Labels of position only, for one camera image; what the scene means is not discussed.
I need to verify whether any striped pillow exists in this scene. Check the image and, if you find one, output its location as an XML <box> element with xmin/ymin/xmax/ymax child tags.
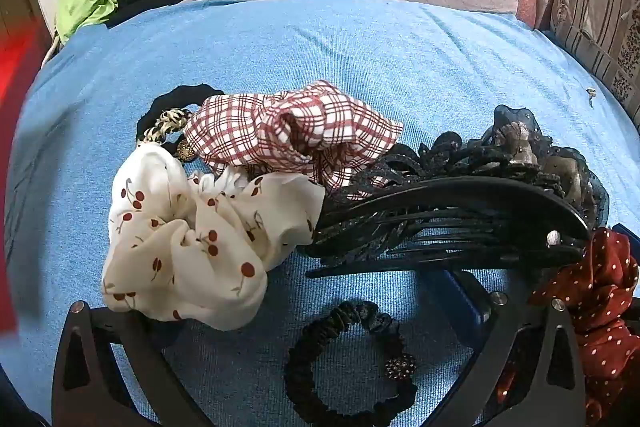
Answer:
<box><xmin>550</xmin><ymin>0</ymin><xmax>640</xmax><ymax>128</ymax></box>

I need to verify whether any dark red polka dot scrunchie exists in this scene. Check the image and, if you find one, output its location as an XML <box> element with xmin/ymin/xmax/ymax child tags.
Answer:
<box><xmin>492</xmin><ymin>227</ymin><xmax>640</xmax><ymax>427</ymax></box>

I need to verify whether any black lace bow hair clip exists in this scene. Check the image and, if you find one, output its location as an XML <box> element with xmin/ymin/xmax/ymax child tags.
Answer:
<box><xmin>345</xmin><ymin>104</ymin><xmax>611</xmax><ymax>228</ymax></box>

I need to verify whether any red plaid scrunchie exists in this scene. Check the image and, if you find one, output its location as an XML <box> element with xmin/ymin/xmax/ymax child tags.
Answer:
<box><xmin>184</xmin><ymin>80</ymin><xmax>404</xmax><ymax>188</ymax></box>

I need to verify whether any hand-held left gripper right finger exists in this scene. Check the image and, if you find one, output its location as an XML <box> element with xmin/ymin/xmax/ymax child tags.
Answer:
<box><xmin>440</xmin><ymin>269</ymin><xmax>587</xmax><ymax>427</ymax></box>

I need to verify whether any white cherry print scrunchie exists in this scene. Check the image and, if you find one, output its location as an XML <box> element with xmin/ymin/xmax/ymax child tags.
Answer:
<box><xmin>101</xmin><ymin>146</ymin><xmax>326</xmax><ymax>332</ymax></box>

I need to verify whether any black comb hair clip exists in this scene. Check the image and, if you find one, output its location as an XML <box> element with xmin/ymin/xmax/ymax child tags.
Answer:
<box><xmin>304</xmin><ymin>176</ymin><xmax>592</xmax><ymax>280</ymax></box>

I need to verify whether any plain black hair tie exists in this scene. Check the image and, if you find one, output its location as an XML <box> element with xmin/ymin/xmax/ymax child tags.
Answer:
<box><xmin>137</xmin><ymin>84</ymin><xmax>226</xmax><ymax>148</ymax></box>

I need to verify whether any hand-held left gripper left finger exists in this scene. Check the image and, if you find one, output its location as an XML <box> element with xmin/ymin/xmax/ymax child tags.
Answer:
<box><xmin>52</xmin><ymin>301</ymin><xmax>216</xmax><ymax>427</ymax></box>

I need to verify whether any leopard braided hair tie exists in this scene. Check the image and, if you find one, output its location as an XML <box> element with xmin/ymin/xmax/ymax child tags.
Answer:
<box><xmin>142</xmin><ymin>107</ymin><xmax>198</xmax><ymax>164</ymax></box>

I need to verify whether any black scrunchie with rhinestone bead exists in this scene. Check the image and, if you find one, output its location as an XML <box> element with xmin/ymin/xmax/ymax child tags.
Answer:
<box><xmin>284</xmin><ymin>300</ymin><xmax>418</xmax><ymax>427</ymax></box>

